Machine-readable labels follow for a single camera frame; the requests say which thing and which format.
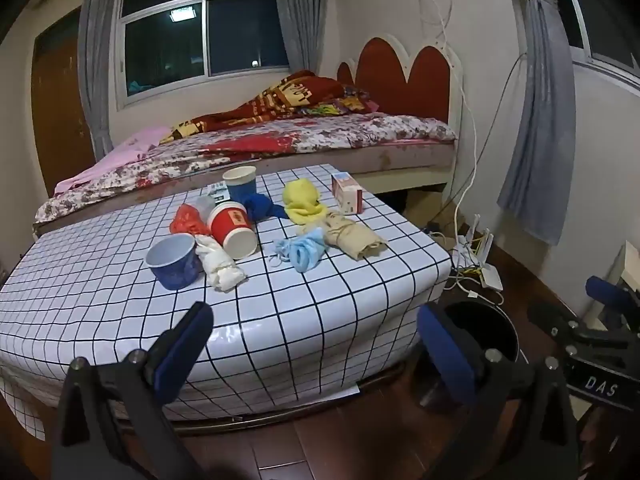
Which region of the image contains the red and white carton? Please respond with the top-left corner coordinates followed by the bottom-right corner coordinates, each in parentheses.
top-left (331, 172), bottom-right (365, 215)

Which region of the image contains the light blue face mask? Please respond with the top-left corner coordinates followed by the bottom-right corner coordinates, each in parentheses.
top-left (270, 227), bottom-right (328, 273)

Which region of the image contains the colourful pillow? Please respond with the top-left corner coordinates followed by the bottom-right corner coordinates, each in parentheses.
top-left (300, 85), bottom-right (381, 117)

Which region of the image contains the white grid tablecloth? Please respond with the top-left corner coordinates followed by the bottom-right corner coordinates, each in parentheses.
top-left (0, 162), bottom-right (453, 443)

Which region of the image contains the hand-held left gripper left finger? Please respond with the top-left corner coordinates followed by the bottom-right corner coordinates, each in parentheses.
top-left (50, 302), bottom-right (216, 480)

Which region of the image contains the blue paper cup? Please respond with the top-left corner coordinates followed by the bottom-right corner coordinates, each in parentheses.
top-left (222, 166), bottom-right (258, 204)

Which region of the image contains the brown wooden door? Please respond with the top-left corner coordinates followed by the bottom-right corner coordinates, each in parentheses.
top-left (31, 5), bottom-right (96, 196)

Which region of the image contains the white wall cable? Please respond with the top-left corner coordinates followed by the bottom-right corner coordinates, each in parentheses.
top-left (410, 0), bottom-right (479, 243)

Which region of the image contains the red paper cup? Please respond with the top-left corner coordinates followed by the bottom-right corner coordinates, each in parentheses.
top-left (206, 201), bottom-right (258, 260)

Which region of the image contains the beige cloth with string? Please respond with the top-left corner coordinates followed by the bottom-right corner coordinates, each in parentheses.
top-left (320, 211), bottom-right (388, 261)

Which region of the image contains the floral bed sheet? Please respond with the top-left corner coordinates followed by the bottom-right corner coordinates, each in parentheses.
top-left (35, 112), bottom-right (458, 223)

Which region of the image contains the white crumpled cloth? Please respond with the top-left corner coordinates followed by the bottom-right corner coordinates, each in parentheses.
top-left (194, 234), bottom-right (248, 293)

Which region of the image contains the pink cloth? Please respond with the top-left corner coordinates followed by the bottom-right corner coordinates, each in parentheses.
top-left (52, 126), bottom-right (173, 195)

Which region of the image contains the dark blue cloth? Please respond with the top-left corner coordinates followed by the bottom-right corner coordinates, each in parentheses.
top-left (243, 192), bottom-right (290, 222)

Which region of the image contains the red patterned blanket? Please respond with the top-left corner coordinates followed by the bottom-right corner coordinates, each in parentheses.
top-left (160, 71), bottom-right (381, 143)

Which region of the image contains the clear plastic bag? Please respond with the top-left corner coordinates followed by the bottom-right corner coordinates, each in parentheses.
top-left (192, 195), bottom-right (217, 221)

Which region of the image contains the white router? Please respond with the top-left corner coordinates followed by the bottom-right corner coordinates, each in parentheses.
top-left (450, 214), bottom-right (505, 291)

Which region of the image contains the narrow side window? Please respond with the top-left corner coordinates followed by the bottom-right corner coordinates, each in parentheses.
top-left (555, 0), bottom-right (640, 81)

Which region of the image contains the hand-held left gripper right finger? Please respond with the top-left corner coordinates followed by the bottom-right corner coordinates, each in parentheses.
top-left (416, 302), bottom-right (588, 480)

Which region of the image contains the tied grey curtain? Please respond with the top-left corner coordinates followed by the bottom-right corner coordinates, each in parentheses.
top-left (497, 0), bottom-right (578, 256)

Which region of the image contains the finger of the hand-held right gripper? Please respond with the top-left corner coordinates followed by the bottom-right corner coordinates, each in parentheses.
top-left (585, 275), bottom-right (640, 322)
top-left (527, 304), bottom-right (632, 357)

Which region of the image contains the red scalloped headboard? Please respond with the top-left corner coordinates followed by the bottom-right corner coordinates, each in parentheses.
top-left (336, 34), bottom-right (463, 126)

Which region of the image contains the red plastic bag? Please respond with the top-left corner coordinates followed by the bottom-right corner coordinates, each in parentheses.
top-left (169, 204), bottom-right (213, 237)

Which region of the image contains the black trash bin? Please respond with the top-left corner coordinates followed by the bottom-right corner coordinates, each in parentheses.
top-left (420, 299), bottom-right (521, 411)

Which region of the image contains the yellow cloth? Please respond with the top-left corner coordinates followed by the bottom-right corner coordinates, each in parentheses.
top-left (282, 178), bottom-right (329, 226)

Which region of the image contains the large sliding window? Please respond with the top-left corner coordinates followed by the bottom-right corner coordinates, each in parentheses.
top-left (116, 0), bottom-right (321, 111)

